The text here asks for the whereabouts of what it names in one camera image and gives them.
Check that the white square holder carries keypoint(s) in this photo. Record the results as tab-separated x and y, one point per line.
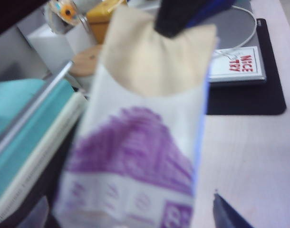
52	45

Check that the yellow canister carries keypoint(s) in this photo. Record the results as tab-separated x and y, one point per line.
99	23

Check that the grey laptop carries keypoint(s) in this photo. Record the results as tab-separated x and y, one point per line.
235	31

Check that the grey partition panel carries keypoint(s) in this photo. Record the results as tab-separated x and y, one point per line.
12	61

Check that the black AOC monitor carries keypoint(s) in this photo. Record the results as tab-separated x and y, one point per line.
7	14

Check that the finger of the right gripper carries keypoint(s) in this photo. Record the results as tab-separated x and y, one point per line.
171	19
206	12

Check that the black mouse pad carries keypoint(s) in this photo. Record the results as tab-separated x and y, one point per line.
266	99

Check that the white cup wooden lid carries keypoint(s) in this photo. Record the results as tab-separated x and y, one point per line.
88	59

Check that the white NICE TRY card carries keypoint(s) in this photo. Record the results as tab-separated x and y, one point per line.
237	63

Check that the beige tissue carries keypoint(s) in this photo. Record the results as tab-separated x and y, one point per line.
159	59

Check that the white purple tissue packet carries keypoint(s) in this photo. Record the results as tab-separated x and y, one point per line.
135	154

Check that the white book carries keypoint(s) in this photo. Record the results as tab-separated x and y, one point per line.
40	161

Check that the sunflower plush charm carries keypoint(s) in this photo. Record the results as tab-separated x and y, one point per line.
67	10

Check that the teal book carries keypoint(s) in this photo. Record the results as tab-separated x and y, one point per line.
35	142

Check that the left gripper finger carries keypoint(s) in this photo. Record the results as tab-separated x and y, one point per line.
225	213

